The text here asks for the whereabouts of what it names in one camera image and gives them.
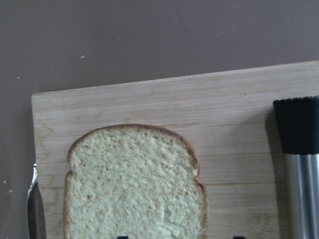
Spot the plain bread slice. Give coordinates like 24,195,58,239
63,124,208,239

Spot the wooden cutting board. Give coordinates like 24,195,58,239
32,61,319,239

